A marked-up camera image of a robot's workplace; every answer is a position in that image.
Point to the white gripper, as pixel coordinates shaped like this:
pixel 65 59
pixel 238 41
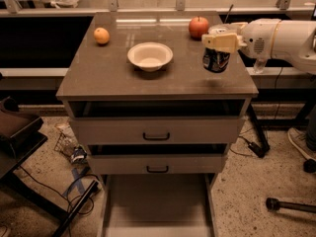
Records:
pixel 260 39

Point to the dark pepsi can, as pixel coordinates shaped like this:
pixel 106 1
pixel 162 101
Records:
pixel 215 61

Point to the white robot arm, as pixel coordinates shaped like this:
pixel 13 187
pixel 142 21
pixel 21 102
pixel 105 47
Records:
pixel 294 43

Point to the grey drawer cabinet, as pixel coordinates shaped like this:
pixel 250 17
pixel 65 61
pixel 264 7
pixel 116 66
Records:
pixel 102 83

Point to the top grey drawer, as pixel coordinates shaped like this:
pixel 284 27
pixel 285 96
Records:
pixel 116 131

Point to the middle grey drawer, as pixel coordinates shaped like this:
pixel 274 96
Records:
pixel 156 164

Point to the bottom open grey drawer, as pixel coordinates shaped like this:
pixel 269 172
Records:
pixel 157 205

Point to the red apple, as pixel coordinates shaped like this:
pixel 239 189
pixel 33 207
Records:
pixel 198 26

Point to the clear plastic water bottle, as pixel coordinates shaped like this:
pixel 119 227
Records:
pixel 259 65

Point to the white paper bowl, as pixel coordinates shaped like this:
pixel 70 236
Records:
pixel 150 56

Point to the black leaning stand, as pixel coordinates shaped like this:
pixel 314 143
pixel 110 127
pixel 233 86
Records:
pixel 263 146

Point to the grey sneaker shoe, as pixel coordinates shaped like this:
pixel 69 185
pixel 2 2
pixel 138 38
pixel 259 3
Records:
pixel 298 139

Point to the orange fruit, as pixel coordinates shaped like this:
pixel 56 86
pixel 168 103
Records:
pixel 101 36

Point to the black floor pole right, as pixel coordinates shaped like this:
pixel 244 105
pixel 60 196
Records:
pixel 275 204

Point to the blue white small package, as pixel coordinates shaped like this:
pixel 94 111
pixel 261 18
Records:
pixel 79 155

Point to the black bar lower left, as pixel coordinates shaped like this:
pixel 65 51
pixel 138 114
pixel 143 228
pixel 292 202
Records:
pixel 74 210

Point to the dark chair on left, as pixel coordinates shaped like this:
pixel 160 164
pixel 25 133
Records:
pixel 20 137

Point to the small wire basket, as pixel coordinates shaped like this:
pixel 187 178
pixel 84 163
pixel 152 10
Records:
pixel 65 145

